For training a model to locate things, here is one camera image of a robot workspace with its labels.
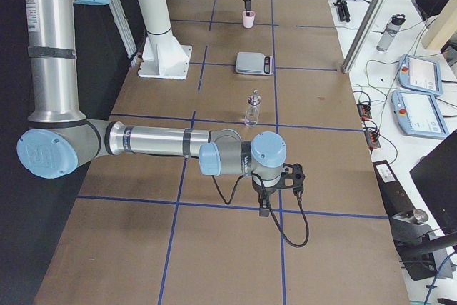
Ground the pink cup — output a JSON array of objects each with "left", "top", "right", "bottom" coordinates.
[{"left": 242, "top": 11, "right": 256, "bottom": 29}]

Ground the clear glass sauce bottle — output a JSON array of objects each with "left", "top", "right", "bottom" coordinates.
[{"left": 244, "top": 89, "right": 261, "bottom": 126}]

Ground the silver kitchen scale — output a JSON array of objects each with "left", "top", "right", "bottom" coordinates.
[{"left": 235, "top": 52, "right": 274, "bottom": 76}]

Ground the black folded tripod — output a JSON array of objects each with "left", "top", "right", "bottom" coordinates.
[{"left": 333, "top": 0, "right": 351, "bottom": 22}]

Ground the brown paper table cover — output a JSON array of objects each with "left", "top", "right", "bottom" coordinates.
[{"left": 34, "top": 0, "right": 409, "bottom": 304}]

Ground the orange black circuit board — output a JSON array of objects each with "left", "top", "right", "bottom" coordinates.
[{"left": 356, "top": 102, "right": 372, "bottom": 121}]

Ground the black box with label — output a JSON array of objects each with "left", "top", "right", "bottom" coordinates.
[{"left": 373, "top": 160, "right": 414, "bottom": 217}]

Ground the clear water bottle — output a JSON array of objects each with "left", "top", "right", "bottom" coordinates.
[{"left": 376, "top": 14, "right": 406, "bottom": 52}]

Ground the black monitor stand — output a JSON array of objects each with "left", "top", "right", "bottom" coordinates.
[{"left": 389, "top": 209, "right": 456, "bottom": 281}]

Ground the lower teach pendant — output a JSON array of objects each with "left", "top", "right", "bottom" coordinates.
[{"left": 391, "top": 90, "right": 449, "bottom": 139}]

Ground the teach pendant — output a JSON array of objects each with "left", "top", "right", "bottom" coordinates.
[
  {"left": 391, "top": 90, "right": 449, "bottom": 139},
  {"left": 398, "top": 54, "right": 443, "bottom": 96}
]

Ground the black computer monitor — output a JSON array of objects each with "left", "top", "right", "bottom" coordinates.
[{"left": 410, "top": 132, "right": 457, "bottom": 234}]

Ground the upper teach pendant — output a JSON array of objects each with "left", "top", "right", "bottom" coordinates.
[{"left": 398, "top": 54, "right": 443, "bottom": 96}]

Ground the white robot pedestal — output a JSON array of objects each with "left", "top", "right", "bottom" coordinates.
[{"left": 138, "top": 0, "right": 192, "bottom": 80}]

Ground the aluminium frame post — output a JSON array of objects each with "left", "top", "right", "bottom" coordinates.
[{"left": 338, "top": 0, "right": 386, "bottom": 74}]

